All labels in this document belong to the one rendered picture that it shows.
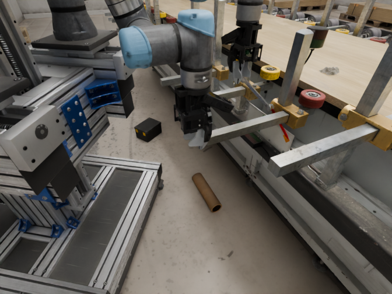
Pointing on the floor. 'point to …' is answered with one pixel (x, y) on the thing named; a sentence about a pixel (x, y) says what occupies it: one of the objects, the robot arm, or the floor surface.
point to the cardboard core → (206, 192)
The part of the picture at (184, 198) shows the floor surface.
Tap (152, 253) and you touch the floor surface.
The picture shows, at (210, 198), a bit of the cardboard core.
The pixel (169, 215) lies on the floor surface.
